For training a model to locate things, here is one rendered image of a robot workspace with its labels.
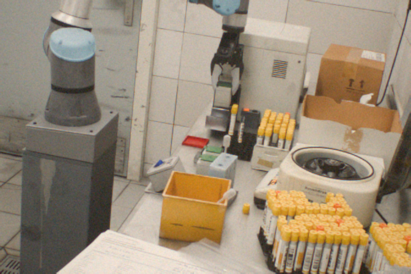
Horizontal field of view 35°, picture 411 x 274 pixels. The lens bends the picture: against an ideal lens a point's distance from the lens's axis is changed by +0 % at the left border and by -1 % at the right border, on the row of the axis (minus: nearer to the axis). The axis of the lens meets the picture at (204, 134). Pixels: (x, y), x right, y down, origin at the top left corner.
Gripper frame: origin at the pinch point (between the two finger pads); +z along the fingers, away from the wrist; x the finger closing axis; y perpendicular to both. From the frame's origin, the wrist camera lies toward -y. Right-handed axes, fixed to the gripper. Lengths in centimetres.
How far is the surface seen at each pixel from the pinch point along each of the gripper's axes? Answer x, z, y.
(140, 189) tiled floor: 56, 100, 125
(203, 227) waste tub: -10, 8, -75
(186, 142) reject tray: 6.1, 11.9, -19.4
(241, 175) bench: -12.3, 12.4, -34.7
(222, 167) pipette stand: -9, 2, -55
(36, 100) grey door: 123, 63, 135
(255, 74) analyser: -8.1, -4.5, 9.0
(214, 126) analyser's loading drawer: 0.2, 9.3, -8.1
